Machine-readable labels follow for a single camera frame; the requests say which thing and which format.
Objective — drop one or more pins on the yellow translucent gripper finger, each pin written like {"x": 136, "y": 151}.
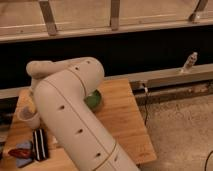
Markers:
{"x": 30, "y": 103}

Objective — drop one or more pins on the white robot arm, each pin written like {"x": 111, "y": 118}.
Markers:
{"x": 59, "y": 90}

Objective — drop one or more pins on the black white striped case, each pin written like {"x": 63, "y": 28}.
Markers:
{"x": 40, "y": 145}

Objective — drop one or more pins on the white tube with cap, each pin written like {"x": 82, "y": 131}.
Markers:
{"x": 55, "y": 142}

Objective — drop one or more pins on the dark red oval object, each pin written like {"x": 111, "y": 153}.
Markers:
{"x": 20, "y": 153}

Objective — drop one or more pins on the green bowl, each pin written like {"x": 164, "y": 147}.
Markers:
{"x": 93, "y": 100}

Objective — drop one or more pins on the wooden table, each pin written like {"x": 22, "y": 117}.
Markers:
{"x": 119, "y": 113}

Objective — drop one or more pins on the clear bottle on ledge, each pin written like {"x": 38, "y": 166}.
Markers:
{"x": 191, "y": 60}

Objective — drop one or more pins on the metal window frame rail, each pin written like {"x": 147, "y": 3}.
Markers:
{"x": 28, "y": 20}

